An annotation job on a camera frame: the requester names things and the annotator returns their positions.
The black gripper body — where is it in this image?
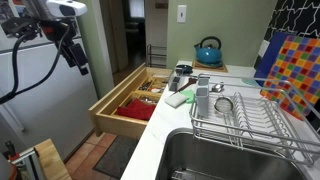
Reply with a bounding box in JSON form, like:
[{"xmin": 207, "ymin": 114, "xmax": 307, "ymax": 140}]
[{"xmin": 60, "ymin": 41, "xmax": 90, "ymax": 69}]

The green sponge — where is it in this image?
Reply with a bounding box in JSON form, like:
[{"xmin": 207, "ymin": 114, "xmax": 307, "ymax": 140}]
[{"xmin": 181, "ymin": 89, "xmax": 197, "ymax": 104}]

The grey utensil drying holder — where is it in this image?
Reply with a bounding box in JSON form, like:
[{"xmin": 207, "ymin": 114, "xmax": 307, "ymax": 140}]
[{"xmin": 195, "ymin": 75, "xmax": 211, "ymax": 118}]

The white refrigerator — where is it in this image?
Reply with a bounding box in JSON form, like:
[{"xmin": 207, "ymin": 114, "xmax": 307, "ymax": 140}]
[{"xmin": 0, "ymin": 0, "xmax": 99, "ymax": 161}]

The wooden drawer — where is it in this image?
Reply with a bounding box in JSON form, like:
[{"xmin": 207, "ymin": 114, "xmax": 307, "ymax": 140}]
[{"xmin": 88, "ymin": 63, "xmax": 174, "ymax": 140}]

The red cloth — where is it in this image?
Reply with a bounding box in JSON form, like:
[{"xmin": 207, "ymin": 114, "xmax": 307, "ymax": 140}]
[{"xmin": 116, "ymin": 98, "xmax": 158, "ymax": 122}]

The grey floor mat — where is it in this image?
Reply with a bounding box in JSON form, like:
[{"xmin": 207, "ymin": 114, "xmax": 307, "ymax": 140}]
[{"xmin": 92, "ymin": 134, "xmax": 139, "ymax": 180}]

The light wooden block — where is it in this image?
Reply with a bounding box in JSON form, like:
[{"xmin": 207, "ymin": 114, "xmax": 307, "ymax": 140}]
[{"xmin": 33, "ymin": 138, "xmax": 73, "ymax": 180}]

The red black clamp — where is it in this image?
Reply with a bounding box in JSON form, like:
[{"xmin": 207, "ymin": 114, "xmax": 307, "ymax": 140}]
[{"xmin": 3, "ymin": 140, "xmax": 22, "ymax": 163}]

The teal kettle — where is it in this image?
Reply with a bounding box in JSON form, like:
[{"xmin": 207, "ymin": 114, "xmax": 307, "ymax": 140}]
[{"xmin": 193, "ymin": 35, "xmax": 224, "ymax": 66}]

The small metal measuring spoon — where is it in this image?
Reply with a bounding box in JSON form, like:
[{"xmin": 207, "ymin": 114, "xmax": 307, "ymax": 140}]
[{"xmin": 209, "ymin": 83, "xmax": 225, "ymax": 94}]

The wooden trivet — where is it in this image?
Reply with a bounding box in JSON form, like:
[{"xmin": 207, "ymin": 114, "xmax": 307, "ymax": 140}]
[{"xmin": 191, "ymin": 60, "xmax": 229, "ymax": 74}]

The steel sink bottom grid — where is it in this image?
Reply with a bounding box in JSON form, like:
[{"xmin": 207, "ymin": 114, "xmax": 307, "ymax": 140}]
[{"xmin": 171, "ymin": 169, "xmax": 204, "ymax": 180}]

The stainless steel sink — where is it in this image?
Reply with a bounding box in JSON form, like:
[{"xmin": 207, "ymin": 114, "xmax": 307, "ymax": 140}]
[{"xmin": 154, "ymin": 128, "xmax": 311, "ymax": 180}]

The pale teal coaster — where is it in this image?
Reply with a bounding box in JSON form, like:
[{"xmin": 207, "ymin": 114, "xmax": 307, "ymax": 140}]
[{"xmin": 241, "ymin": 77, "xmax": 262, "ymax": 88}]

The blue box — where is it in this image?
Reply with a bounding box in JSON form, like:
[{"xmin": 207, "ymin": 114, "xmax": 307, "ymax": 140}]
[{"xmin": 253, "ymin": 31, "xmax": 296, "ymax": 88}]

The black wire shelf rack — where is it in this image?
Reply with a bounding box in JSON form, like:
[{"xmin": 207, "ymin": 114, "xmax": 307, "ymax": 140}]
[{"xmin": 145, "ymin": 43, "xmax": 168, "ymax": 69}]

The brown wall plaque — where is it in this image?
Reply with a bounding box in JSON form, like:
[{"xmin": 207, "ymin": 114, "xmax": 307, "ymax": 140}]
[{"xmin": 154, "ymin": 1, "xmax": 169, "ymax": 10}]

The aluminium frame rail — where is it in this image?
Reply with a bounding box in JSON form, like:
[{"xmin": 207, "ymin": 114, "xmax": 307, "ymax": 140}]
[{"xmin": 11, "ymin": 148, "xmax": 46, "ymax": 180}]

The white light switch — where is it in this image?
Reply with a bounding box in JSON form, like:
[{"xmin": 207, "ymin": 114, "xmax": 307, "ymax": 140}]
[{"xmin": 176, "ymin": 4, "xmax": 188, "ymax": 24}]

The silver wire dish rack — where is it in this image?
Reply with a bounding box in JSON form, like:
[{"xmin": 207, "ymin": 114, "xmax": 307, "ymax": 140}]
[{"xmin": 189, "ymin": 73, "xmax": 320, "ymax": 168}]

